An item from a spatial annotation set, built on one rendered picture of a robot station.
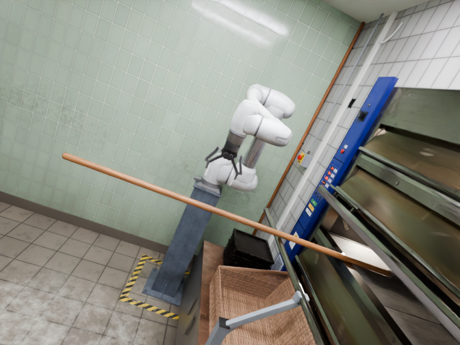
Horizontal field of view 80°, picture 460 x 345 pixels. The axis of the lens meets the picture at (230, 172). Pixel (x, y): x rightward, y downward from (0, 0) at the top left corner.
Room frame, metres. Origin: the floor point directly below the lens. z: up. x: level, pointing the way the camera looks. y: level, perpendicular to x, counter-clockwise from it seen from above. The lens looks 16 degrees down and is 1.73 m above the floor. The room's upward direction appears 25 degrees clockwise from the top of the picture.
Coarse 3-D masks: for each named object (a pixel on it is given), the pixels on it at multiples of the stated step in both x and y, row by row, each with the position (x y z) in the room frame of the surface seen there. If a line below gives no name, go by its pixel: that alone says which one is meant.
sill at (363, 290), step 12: (324, 240) 1.52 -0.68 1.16; (348, 264) 1.30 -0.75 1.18; (348, 276) 1.22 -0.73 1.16; (360, 276) 1.23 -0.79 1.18; (360, 288) 1.13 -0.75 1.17; (372, 300) 1.06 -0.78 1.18; (372, 312) 1.01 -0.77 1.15; (384, 312) 1.01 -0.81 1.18; (384, 324) 0.94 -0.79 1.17; (396, 324) 0.96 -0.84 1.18; (396, 336) 0.88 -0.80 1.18
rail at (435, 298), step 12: (336, 204) 1.37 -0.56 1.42; (348, 216) 1.24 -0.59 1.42; (360, 228) 1.13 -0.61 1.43; (372, 240) 1.04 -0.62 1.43; (384, 252) 0.96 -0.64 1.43; (396, 264) 0.89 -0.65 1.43; (408, 276) 0.84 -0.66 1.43; (420, 288) 0.78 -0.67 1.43; (432, 300) 0.74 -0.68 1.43; (444, 312) 0.69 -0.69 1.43; (456, 324) 0.65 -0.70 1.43
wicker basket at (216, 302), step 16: (224, 272) 1.50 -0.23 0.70; (240, 272) 1.52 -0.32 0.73; (272, 272) 1.55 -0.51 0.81; (224, 288) 1.50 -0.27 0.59; (272, 288) 1.57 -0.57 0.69; (224, 304) 1.37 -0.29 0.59; (240, 304) 1.43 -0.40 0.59; (256, 304) 1.49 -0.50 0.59; (256, 320) 1.36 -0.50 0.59; (288, 320) 1.32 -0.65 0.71; (304, 320) 1.25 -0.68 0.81; (240, 336) 1.20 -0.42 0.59; (256, 336) 1.25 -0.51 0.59; (272, 336) 1.30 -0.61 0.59; (288, 336) 1.24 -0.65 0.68; (304, 336) 1.18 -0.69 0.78
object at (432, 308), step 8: (320, 192) 1.55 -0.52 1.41; (328, 200) 1.45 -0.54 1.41; (336, 208) 1.35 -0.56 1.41; (344, 216) 1.26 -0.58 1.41; (352, 224) 1.19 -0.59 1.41; (360, 232) 1.12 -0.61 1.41; (368, 240) 1.05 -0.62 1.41; (376, 248) 1.00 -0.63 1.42; (384, 256) 0.95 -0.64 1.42; (392, 264) 0.90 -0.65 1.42; (400, 272) 0.86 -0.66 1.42; (400, 280) 0.84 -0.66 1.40; (408, 280) 0.83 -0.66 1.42; (416, 288) 0.79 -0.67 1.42; (416, 296) 0.77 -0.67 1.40; (424, 296) 0.76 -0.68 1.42; (424, 304) 0.74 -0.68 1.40; (432, 304) 0.73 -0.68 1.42; (432, 312) 0.71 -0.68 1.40; (440, 312) 0.70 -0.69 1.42; (440, 320) 0.68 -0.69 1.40; (448, 320) 0.67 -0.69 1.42; (448, 328) 0.66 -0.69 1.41; (456, 328) 0.65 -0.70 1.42; (456, 336) 0.63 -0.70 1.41
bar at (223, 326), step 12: (276, 228) 1.35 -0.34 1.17; (276, 240) 1.25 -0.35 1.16; (288, 264) 1.05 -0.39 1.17; (300, 288) 0.92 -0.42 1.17; (300, 300) 0.87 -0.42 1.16; (252, 312) 0.87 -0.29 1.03; (264, 312) 0.86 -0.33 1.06; (276, 312) 0.87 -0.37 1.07; (312, 312) 0.81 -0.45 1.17; (216, 324) 0.85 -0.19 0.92; (228, 324) 0.84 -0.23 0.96; (240, 324) 0.85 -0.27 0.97; (312, 324) 0.76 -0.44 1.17; (216, 336) 0.83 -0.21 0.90
